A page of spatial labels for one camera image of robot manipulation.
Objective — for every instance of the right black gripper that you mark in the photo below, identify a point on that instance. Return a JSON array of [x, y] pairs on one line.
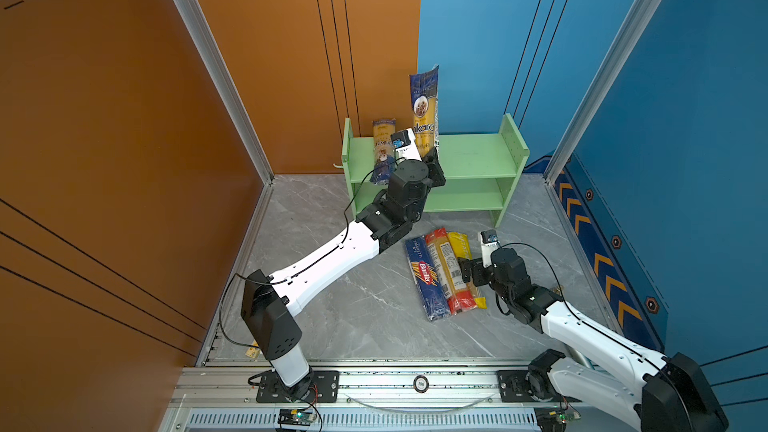
[[476, 268]]

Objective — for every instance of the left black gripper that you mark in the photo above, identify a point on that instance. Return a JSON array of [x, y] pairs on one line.
[[431, 170]]

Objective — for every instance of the blue Barilla spaghetti box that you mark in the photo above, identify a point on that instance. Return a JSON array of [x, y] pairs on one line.
[[426, 279]]

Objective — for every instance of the Ankara spaghetti bag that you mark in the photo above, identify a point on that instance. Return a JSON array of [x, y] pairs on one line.
[[384, 157], [424, 103]]

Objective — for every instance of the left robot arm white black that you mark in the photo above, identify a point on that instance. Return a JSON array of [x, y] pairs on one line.
[[270, 304]]

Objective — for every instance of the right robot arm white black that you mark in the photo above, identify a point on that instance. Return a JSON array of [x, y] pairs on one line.
[[641, 387]]

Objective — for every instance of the yellow pasta bag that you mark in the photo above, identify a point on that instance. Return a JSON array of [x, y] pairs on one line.
[[461, 246]]

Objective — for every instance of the green metal two-tier shelf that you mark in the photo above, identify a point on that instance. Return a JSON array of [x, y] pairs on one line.
[[482, 170]]

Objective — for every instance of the red-ended clear spaghetti bag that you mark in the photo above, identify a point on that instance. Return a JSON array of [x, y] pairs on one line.
[[455, 290]]

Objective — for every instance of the right circuit board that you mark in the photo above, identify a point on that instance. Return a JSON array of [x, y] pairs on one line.
[[556, 420]]

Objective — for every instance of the circuit board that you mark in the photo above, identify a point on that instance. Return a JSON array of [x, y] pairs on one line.
[[296, 419], [556, 420]]

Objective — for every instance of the left circuit board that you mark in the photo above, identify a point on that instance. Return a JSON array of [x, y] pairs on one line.
[[296, 419]]

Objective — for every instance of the small yellow tag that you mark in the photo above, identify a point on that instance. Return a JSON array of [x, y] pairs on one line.
[[253, 351]]

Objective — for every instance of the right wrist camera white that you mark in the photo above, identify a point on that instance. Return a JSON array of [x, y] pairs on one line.
[[489, 243]]

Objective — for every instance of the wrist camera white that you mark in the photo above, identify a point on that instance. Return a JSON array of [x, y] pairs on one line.
[[489, 243], [404, 145]]

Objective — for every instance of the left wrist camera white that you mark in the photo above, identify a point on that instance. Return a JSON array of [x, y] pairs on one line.
[[404, 145]]

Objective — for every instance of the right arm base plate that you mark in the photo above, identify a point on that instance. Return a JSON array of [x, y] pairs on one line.
[[527, 387]]

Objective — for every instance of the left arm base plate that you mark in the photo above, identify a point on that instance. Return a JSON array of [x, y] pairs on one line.
[[318, 387]]

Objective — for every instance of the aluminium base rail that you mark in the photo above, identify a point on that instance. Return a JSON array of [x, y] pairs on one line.
[[372, 396]]

